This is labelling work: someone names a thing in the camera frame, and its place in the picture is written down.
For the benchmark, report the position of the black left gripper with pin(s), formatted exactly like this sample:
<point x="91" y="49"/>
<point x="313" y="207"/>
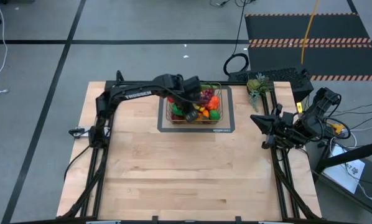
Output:
<point x="190" y="90"/>

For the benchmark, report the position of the yellow plug connector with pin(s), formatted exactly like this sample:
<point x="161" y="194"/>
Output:
<point x="337" y="127"/>

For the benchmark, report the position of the black metal bar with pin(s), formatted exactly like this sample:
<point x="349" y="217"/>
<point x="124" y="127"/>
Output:
<point x="351" y="157"/>

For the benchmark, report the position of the dark red apple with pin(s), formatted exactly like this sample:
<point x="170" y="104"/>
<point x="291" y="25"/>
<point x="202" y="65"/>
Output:
<point x="176" y="117"/>

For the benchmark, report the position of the black-bordered placemat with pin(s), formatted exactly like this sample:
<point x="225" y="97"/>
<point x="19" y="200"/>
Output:
<point x="189" y="130"/>

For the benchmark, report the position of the orange tangerine cluster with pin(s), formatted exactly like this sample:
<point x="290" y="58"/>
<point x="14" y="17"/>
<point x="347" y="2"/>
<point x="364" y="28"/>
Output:
<point x="204" y="114"/>

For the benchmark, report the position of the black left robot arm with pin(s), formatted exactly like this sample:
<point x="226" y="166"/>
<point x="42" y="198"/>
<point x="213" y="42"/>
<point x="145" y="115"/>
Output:
<point x="127" y="93"/>

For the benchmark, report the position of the black aluminium table frame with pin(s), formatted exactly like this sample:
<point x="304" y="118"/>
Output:
<point x="96" y="186"/>

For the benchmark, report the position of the white paper sheet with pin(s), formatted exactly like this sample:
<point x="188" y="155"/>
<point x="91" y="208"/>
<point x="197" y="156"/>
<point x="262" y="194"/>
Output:
<point x="344" y="174"/>

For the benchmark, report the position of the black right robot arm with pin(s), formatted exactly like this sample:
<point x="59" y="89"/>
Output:
<point x="319" y="113"/>

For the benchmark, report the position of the small pineapple top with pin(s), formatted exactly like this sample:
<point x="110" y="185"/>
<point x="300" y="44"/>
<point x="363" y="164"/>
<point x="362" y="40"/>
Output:
<point x="253" y="84"/>

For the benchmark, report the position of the black perforated box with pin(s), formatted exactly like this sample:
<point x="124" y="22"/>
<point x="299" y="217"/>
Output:
<point x="285" y="76"/>

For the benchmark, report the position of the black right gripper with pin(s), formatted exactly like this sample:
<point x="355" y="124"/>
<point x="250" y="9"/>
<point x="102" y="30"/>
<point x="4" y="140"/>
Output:
<point x="284" y="129"/>

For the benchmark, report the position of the silver frame bracket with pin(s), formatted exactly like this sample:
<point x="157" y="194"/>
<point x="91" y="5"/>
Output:
<point x="103" y="222"/>
<point x="271" y="222"/>

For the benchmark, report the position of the black orange-striped floor mat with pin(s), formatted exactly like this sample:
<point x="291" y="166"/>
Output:
<point x="329" y="28"/>

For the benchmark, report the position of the red grape bunch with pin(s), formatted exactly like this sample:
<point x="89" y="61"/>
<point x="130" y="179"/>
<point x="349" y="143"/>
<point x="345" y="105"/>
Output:
<point x="207" y="95"/>

